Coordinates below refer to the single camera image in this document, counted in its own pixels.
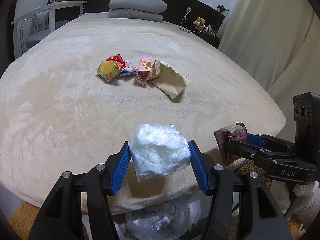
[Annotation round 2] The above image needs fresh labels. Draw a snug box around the white metal chair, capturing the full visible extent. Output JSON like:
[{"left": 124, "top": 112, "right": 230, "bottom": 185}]
[{"left": 19, "top": 10, "right": 50, "bottom": 54}]

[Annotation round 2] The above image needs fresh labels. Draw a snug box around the cream curtain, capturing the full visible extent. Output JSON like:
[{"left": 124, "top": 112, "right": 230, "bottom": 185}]
[{"left": 219, "top": 0, "right": 319, "bottom": 141}]

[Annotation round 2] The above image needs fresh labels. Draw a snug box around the maroon packet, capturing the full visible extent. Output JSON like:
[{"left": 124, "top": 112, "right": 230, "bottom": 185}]
[{"left": 214, "top": 122, "right": 249, "bottom": 166}]

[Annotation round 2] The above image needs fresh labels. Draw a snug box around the grey folded pillow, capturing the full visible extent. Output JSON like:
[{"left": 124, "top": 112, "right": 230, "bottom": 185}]
[{"left": 108, "top": 0, "right": 167, "bottom": 22}]

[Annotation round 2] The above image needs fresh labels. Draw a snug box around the clear plastic-lined trash bin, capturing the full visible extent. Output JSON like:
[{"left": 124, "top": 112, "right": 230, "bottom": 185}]
[{"left": 126, "top": 198, "right": 190, "bottom": 239}]

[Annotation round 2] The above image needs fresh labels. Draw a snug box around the colourful yellow-red snack wrapper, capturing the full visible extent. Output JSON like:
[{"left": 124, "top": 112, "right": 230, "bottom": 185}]
[{"left": 97, "top": 54, "right": 138, "bottom": 82}]

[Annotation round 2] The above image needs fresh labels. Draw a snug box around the brown paper bag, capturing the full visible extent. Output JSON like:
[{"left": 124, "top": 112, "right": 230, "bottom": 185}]
[{"left": 149, "top": 58, "right": 190, "bottom": 99}]

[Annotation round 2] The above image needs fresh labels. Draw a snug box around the beige knit sleeve forearm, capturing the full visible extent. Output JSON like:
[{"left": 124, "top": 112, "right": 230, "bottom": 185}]
[{"left": 271, "top": 180, "right": 319, "bottom": 228}]

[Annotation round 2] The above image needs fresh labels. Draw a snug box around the white bedside charger cable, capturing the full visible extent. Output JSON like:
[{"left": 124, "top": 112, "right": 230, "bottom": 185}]
[{"left": 179, "top": 6, "right": 201, "bottom": 33}]

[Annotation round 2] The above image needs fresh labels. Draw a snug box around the white plastic bag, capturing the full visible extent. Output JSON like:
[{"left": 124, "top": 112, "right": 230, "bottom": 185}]
[{"left": 129, "top": 123, "right": 191, "bottom": 181}]

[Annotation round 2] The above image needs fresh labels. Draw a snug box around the pink patterned snack packet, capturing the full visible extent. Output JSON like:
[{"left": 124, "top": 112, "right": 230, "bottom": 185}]
[{"left": 136, "top": 57, "right": 152, "bottom": 85}]

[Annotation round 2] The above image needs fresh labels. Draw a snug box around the beige plush bed blanket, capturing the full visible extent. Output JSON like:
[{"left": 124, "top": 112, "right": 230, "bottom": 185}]
[{"left": 1, "top": 13, "right": 286, "bottom": 206}]

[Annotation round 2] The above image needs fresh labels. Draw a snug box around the brown teddy bear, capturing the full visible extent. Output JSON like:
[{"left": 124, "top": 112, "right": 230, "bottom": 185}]
[{"left": 193, "top": 17, "right": 205, "bottom": 30}]

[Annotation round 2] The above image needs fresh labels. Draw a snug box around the white side table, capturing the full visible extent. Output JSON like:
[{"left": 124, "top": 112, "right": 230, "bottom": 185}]
[{"left": 10, "top": 0, "right": 87, "bottom": 36}]

